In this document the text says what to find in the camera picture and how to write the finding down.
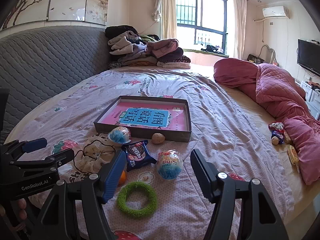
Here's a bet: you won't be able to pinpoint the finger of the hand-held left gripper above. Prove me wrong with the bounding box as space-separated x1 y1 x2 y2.
9 148 75 178
0 137 48 166

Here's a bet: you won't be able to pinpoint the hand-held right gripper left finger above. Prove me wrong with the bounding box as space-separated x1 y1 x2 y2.
30 149 128 240

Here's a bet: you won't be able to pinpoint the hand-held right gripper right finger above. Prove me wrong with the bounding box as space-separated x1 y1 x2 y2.
190 149 288 240

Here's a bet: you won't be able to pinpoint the orange tangerine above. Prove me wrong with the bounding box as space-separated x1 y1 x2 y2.
117 170 127 187

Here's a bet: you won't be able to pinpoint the green fuzzy hair ring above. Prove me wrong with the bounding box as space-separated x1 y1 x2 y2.
117 181 158 218

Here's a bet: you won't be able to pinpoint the sheer cream cloth black cord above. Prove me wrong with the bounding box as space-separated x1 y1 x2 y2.
74 133 120 174

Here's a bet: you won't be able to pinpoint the dark blue cookie packet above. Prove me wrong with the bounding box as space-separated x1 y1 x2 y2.
121 139 157 172

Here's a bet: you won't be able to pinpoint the toy egg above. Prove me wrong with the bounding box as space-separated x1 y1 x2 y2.
108 126 131 147
156 149 184 180

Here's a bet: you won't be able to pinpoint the shallow brown cardboard box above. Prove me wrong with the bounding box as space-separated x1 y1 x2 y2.
93 95 192 143

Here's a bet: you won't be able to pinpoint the walnut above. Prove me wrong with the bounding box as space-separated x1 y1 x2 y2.
151 133 166 145

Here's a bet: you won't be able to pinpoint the person's left hand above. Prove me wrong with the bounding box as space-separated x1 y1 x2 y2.
14 197 28 223

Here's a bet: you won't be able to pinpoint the strawberry printed blanket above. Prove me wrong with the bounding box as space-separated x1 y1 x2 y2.
4 69 295 240

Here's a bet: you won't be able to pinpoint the pink and blue book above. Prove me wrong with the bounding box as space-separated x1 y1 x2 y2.
100 102 188 132

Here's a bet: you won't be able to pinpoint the beige bed sheet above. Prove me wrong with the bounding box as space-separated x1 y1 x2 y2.
190 64 319 230

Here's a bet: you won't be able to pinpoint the colourful snack packet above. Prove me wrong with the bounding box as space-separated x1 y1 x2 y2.
269 122 285 145

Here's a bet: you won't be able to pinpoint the grey quilted headboard cover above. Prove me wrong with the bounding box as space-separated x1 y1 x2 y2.
0 25 113 143

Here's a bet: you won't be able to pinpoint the yellow snack packet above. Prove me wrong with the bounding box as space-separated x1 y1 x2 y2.
286 145 300 167

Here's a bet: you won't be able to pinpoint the pink quilted duvet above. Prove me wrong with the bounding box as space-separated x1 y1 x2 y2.
213 57 320 185

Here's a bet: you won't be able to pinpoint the green window seat cushion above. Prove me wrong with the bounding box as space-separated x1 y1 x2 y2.
182 48 229 58

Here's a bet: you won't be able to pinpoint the dark clothes on sill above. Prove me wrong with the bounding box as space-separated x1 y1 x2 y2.
201 44 224 54

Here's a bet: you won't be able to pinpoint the black bag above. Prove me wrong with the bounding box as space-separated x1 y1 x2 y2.
247 54 265 64

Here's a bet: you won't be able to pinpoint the pile of folded clothes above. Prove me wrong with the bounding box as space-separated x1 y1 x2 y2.
104 25 192 69

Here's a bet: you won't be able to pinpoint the white drawer cabinet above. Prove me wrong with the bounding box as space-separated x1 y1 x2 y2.
300 80 320 120

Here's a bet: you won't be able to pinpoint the dark framed window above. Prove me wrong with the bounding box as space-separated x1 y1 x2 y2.
175 0 228 55

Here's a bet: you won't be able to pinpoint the beige curtain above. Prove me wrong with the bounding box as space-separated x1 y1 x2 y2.
231 0 248 59
153 0 177 40

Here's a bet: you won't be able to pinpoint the black flat television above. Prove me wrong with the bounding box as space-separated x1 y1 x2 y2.
297 39 320 77

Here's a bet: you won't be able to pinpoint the white air conditioner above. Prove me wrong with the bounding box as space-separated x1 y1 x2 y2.
262 6 290 19

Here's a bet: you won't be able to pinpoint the heart-shaped wire chair back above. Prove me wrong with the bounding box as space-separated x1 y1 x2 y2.
260 44 277 64

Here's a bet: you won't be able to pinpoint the floral wall art panel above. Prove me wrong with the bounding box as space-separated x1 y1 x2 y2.
0 0 110 32

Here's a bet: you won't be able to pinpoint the air conditioner hose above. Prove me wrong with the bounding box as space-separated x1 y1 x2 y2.
253 17 267 43

